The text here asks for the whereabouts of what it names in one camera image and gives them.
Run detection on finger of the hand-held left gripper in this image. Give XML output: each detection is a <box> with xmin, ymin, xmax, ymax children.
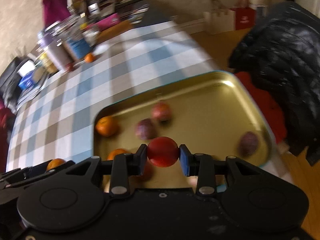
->
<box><xmin>0</xmin><ymin>166</ymin><xmax>48</xmax><ymax>182</ymax></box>
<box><xmin>37</xmin><ymin>160</ymin><xmax>76</xmax><ymax>178</ymax></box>

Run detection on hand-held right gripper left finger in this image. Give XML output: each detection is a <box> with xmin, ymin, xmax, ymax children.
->
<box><xmin>59</xmin><ymin>144</ymin><xmax>147</xmax><ymax>196</ymax></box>

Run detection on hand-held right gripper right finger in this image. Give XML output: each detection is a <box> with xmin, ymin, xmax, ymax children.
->
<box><xmin>179</xmin><ymin>144</ymin><xmax>266</xmax><ymax>197</ymax></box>

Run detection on reddish purple plum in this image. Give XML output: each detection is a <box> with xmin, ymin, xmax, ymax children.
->
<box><xmin>135</xmin><ymin>118</ymin><xmax>157</xmax><ymax>140</ymax></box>

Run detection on gold tin tray teal rim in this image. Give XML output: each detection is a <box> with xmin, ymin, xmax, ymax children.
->
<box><xmin>93</xmin><ymin>70</ymin><xmax>274</xmax><ymax>189</ymax></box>

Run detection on large mandarin orange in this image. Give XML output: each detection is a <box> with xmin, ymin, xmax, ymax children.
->
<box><xmin>95</xmin><ymin>116</ymin><xmax>119</xmax><ymax>137</ymax></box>

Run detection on red-green apple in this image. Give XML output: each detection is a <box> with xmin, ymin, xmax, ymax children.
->
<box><xmin>151</xmin><ymin>102</ymin><xmax>172</xmax><ymax>122</ymax></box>

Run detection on stack of books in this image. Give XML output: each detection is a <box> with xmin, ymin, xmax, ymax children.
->
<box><xmin>16</xmin><ymin>75</ymin><xmax>50</xmax><ymax>110</ymax></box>

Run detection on blue tissue pack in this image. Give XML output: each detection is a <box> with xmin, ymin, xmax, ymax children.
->
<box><xmin>19</xmin><ymin>76</ymin><xmax>35</xmax><ymax>89</ymax></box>

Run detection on red cloth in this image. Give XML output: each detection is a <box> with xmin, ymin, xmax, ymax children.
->
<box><xmin>236</xmin><ymin>71</ymin><xmax>288</xmax><ymax>140</ymax></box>

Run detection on yellow jar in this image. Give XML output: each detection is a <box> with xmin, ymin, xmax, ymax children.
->
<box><xmin>37</xmin><ymin>54</ymin><xmax>58</xmax><ymax>74</ymax></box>

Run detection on white thermos purple lid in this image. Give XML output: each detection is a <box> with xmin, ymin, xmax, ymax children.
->
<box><xmin>37</xmin><ymin>31</ymin><xmax>73</xmax><ymax>72</ymax></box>

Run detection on glass jar blue label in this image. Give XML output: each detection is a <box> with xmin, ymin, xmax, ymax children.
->
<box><xmin>60</xmin><ymin>17</ymin><xmax>90</xmax><ymax>59</ymax></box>

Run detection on wooden cutting board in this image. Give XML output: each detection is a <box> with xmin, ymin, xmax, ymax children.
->
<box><xmin>96</xmin><ymin>20</ymin><xmax>133</xmax><ymax>44</ymax></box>

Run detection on black puffer jacket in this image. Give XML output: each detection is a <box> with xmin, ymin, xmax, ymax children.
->
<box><xmin>229</xmin><ymin>1</ymin><xmax>320</xmax><ymax>165</ymax></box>

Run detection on large white paper bag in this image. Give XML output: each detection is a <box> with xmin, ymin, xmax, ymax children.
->
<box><xmin>204</xmin><ymin>0</ymin><xmax>235</xmax><ymax>35</ymax></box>

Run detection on pink pencil case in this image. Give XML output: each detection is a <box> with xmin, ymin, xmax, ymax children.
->
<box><xmin>94</xmin><ymin>14</ymin><xmax>119</xmax><ymax>29</ymax></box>

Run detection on red paper bag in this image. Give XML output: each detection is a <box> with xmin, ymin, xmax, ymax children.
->
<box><xmin>230</xmin><ymin>0</ymin><xmax>257</xmax><ymax>30</ymax></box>

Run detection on magenta bag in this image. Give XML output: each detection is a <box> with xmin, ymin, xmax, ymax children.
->
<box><xmin>42</xmin><ymin>0</ymin><xmax>70</xmax><ymax>25</ymax></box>

